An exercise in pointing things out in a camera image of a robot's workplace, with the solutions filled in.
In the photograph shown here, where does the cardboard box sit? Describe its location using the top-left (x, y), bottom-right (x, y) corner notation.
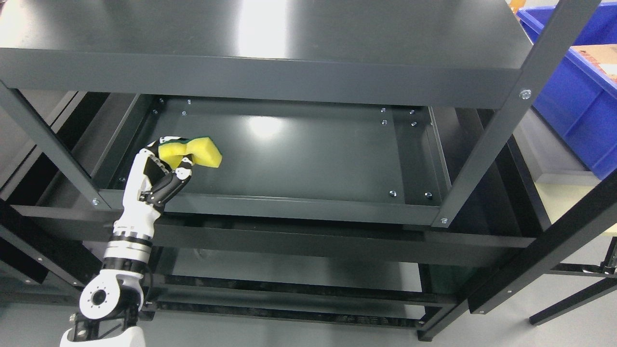
top-left (574, 43), bottom-right (617, 82)

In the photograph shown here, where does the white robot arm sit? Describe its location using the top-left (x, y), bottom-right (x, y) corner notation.
top-left (59, 230), bottom-right (154, 347)

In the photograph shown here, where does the black metal shelf rack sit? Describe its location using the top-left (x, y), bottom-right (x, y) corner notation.
top-left (1, 0), bottom-right (616, 341)

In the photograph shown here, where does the blue plastic bin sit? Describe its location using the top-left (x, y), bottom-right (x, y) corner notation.
top-left (533, 2), bottom-right (617, 179)

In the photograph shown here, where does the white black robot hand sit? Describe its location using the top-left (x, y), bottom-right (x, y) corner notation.
top-left (113, 136), bottom-right (194, 240)

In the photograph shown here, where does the yellow green sponge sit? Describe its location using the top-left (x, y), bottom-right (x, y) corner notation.
top-left (157, 137), bottom-right (223, 169)

